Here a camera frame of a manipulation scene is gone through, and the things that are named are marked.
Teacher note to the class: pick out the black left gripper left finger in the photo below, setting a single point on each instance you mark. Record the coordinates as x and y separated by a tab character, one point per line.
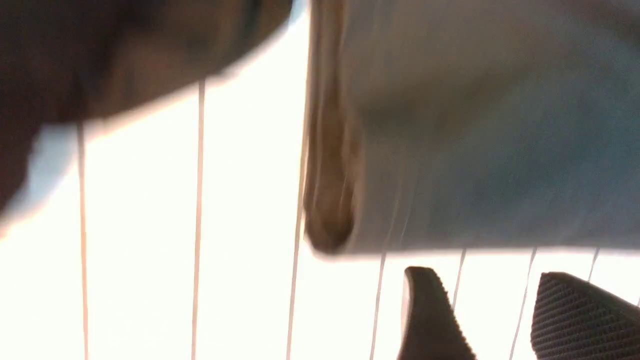
432	331

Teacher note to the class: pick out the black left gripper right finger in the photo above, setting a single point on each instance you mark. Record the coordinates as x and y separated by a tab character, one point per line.
576	320

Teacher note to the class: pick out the gray long-sleeved shirt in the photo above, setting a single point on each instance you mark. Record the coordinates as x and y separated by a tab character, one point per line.
447	124

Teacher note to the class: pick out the black garment pile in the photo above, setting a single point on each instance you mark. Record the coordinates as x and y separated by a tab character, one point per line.
68	61

